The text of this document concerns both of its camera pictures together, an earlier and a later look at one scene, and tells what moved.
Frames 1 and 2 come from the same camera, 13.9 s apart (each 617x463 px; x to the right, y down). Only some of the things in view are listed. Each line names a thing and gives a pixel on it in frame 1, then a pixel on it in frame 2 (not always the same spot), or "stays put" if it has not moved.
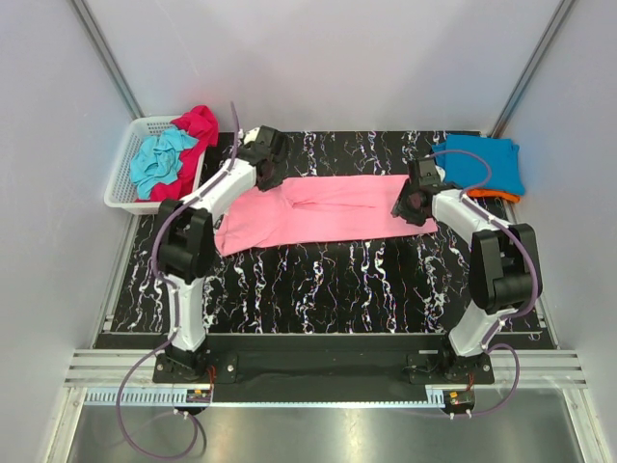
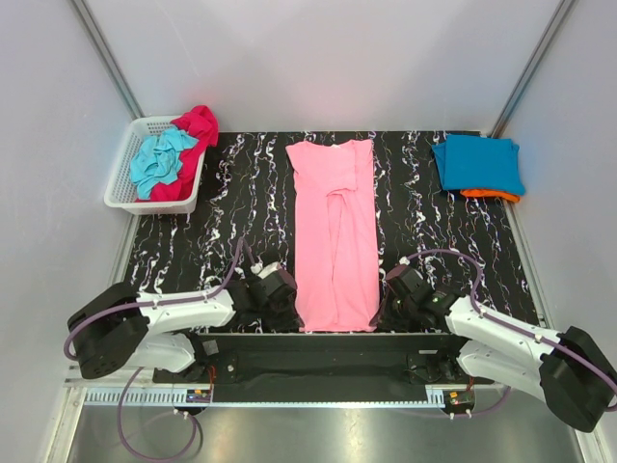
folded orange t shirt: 472,193 stays put
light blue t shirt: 157,159 stays put
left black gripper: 269,175 to 282,317
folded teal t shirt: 469,171 stays put
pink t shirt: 318,210 to 336,235
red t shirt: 201,122 stays put
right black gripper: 410,206 to 391,317
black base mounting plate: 324,367 stays put
